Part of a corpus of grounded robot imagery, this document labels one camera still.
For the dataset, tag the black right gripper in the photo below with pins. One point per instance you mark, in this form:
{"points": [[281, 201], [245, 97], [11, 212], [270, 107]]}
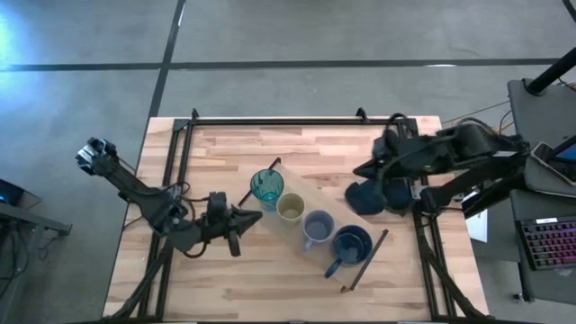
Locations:
{"points": [[393, 159]]}

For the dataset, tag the white paper sheet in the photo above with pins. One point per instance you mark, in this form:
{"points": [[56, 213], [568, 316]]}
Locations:
{"points": [[478, 227]]}

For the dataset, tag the dark blue mug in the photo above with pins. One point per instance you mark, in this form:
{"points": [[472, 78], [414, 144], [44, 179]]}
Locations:
{"points": [[353, 247]]}

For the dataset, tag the dark blue cloth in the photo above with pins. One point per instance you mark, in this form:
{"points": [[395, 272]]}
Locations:
{"points": [[364, 198]]}

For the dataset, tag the backlit rainbow keyboard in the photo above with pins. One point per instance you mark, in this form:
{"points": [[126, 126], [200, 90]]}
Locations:
{"points": [[549, 243]]}

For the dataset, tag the grey ceramic mug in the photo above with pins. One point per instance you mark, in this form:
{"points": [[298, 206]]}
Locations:
{"points": [[318, 229]]}

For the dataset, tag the tablet with blue screen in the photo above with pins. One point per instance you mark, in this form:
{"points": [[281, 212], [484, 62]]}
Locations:
{"points": [[568, 152]]}

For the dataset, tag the smartphone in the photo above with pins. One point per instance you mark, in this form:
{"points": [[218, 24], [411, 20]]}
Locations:
{"points": [[551, 164]]}

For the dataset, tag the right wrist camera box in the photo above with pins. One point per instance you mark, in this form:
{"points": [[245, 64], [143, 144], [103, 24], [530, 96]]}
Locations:
{"points": [[391, 141]]}

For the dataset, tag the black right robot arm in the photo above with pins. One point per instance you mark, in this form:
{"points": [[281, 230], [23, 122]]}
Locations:
{"points": [[472, 148]]}

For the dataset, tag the teal transparent plastic cup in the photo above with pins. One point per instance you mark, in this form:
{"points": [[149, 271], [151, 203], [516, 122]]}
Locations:
{"points": [[267, 185]]}

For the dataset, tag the black pole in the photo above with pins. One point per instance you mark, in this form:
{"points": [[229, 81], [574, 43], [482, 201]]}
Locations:
{"points": [[551, 74]]}

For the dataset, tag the grey side table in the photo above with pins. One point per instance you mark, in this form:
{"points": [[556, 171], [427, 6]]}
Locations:
{"points": [[544, 117]]}

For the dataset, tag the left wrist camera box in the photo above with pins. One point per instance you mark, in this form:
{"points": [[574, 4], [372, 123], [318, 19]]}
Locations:
{"points": [[217, 204]]}

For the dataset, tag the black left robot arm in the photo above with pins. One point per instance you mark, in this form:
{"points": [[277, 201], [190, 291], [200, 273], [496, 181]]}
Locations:
{"points": [[135, 193]]}

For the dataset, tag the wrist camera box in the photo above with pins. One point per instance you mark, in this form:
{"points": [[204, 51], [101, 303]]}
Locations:
{"points": [[391, 141], [217, 204]]}

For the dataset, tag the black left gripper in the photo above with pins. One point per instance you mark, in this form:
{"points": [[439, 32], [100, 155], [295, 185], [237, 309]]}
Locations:
{"points": [[218, 227]]}

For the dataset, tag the black aluminium table frame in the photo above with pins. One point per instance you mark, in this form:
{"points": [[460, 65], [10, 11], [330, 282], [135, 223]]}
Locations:
{"points": [[288, 121]]}

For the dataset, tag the cream ceramic cup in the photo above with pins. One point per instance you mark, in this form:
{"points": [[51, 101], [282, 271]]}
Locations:
{"points": [[290, 210]]}

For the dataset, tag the dark grey low desk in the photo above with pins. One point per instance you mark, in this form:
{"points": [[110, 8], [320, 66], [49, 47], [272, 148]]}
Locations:
{"points": [[540, 283]]}

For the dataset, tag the black metal shelf leg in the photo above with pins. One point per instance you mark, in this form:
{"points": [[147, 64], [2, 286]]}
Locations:
{"points": [[274, 163], [366, 258]]}

